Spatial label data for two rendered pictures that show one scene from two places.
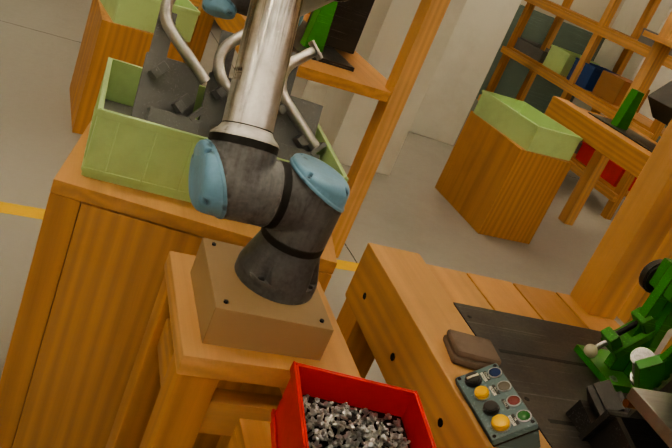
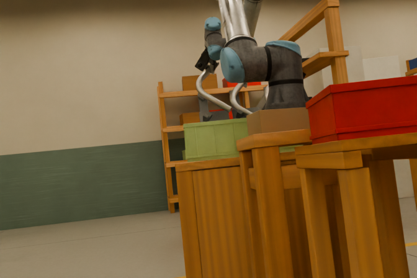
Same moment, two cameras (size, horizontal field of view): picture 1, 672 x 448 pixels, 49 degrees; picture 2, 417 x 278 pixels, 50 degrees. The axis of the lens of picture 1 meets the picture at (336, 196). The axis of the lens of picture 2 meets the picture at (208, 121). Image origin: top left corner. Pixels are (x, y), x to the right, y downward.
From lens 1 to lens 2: 85 cm
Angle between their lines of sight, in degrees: 31
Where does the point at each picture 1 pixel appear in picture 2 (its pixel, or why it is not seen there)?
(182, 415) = (269, 175)
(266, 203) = (260, 58)
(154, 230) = (232, 170)
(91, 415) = not seen: outside the picture
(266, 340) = (293, 122)
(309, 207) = (282, 54)
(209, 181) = (229, 56)
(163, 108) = not seen: hidden behind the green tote
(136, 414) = (258, 239)
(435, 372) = not seen: hidden behind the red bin
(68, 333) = (213, 253)
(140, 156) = (211, 140)
